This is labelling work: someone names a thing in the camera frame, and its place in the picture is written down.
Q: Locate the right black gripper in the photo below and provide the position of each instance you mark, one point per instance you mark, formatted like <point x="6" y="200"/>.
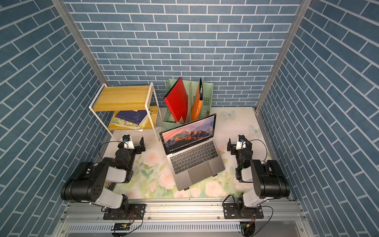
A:
<point x="233" y="147"/>

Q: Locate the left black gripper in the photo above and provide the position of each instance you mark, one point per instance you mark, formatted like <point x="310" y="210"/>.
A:
<point x="138" y="151"/>

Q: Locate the grey laptop computer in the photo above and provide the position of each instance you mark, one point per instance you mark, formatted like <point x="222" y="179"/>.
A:
<point x="192" y="152"/>

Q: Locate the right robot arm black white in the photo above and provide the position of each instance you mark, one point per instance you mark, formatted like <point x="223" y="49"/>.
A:
<point x="267" y="177"/>

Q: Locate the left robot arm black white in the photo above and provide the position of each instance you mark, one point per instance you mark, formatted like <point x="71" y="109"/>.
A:
<point x="87" y="182"/>

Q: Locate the floral table mat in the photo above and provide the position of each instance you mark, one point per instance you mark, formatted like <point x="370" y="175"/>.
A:
<point x="153" y="177"/>

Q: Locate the dark blue book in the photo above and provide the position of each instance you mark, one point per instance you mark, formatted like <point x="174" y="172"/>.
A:
<point x="135" y="117"/>

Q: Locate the light floral paper booklets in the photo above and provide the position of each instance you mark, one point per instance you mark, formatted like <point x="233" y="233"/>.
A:
<point x="120" y="124"/>

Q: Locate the orange file folder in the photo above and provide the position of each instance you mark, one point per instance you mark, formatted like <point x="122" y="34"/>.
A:
<point x="197" y="102"/>

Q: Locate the red file folder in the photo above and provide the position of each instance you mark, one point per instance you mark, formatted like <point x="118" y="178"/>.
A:
<point x="177" y="101"/>

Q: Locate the small black controller box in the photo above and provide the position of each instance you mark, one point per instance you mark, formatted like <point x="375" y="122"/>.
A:
<point x="124" y="227"/>

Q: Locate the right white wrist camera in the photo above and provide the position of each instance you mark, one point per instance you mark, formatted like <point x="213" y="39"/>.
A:
<point x="241" y="142"/>

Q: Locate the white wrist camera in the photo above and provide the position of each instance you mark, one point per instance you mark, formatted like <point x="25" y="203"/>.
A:
<point x="128" y="143"/>
<point x="241" y="142"/>

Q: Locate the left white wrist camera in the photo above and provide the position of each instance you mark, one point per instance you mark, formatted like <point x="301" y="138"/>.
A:
<point x="128" y="143"/>

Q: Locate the white frame yellow shelf rack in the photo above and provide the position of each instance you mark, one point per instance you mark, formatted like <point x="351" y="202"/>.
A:
<point x="115" y="99"/>

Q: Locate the aluminium mounting rail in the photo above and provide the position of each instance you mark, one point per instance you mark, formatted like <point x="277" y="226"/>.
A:
<point x="186" y="217"/>

